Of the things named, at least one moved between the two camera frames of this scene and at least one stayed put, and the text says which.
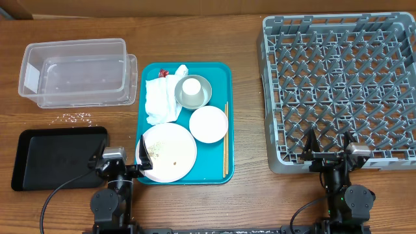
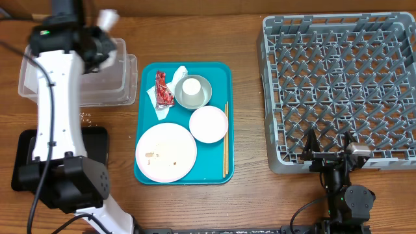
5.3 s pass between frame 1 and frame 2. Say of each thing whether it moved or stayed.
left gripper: moved
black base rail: stayed
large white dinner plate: stayed
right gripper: stayed
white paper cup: stayed
